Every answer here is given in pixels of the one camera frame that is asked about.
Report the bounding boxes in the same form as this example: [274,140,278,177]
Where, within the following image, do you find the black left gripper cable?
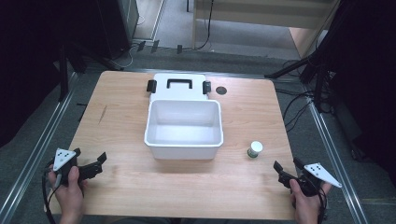
[41,160,62,224]

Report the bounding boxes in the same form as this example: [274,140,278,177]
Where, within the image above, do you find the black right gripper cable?
[317,186,330,224]

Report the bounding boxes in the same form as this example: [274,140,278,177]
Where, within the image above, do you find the white plastic storage box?
[143,98,225,161]

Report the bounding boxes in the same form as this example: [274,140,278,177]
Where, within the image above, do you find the dark cabinet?
[92,0,140,60]

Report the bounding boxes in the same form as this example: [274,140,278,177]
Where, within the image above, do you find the person's left hand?
[47,165,89,218]

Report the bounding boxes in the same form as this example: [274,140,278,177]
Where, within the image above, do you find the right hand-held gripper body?
[283,161,343,198]

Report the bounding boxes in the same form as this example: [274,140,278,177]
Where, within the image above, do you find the black stand with legs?
[264,46,335,114]

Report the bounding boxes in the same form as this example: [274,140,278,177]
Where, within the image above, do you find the aluminium floor rail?
[0,72,78,224]
[306,92,372,224]

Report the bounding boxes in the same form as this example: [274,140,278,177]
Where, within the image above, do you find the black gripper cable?
[41,160,62,224]
[317,186,330,224]

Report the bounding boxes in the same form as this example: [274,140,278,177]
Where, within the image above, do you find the person's right hand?
[289,178,332,220]

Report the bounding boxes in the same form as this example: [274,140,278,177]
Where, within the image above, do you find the light wooden furniture frame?
[191,0,342,60]

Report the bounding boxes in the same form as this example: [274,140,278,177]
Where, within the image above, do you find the white lid with black handle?
[146,73,212,103]

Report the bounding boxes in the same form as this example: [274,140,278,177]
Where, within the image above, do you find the black hanging cable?
[181,0,217,52]

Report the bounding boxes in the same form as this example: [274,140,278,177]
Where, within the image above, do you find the small white bottle green label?
[247,140,264,160]

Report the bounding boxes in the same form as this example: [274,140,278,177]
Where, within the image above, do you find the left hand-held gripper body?
[51,147,98,187]

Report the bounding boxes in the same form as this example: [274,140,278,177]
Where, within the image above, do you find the black floor cables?
[274,87,334,134]

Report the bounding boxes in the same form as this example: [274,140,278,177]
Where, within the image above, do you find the white floor cable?
[108,43,139,70]

